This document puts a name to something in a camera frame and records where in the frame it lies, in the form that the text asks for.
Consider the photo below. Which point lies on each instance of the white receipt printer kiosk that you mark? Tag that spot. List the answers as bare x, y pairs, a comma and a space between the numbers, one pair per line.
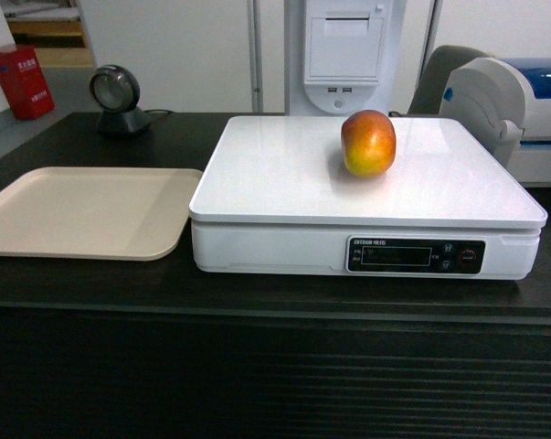
346, 56

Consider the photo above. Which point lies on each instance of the white checkout scale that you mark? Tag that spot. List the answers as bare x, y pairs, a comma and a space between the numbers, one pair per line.
276, 197

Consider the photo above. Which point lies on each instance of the red box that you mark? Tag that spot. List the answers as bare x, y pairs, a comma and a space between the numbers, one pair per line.
23, 82

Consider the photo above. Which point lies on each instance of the wooden shelf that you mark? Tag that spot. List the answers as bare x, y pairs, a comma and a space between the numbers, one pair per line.
54, 28

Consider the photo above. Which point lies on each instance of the white blue label printer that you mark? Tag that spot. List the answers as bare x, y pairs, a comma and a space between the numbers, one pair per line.
506, 105

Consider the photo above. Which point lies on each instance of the dark red yellow mango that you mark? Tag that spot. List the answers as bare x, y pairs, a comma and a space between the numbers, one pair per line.
369, 143

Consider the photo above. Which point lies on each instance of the beige plastic tray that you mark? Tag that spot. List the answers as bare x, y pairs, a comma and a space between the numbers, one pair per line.
101, 213

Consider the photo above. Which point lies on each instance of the black barcode scanner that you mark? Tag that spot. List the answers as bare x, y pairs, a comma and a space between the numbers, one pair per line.
117, 92

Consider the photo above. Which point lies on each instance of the grey office chair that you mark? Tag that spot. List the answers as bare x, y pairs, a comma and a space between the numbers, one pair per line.
434, 77

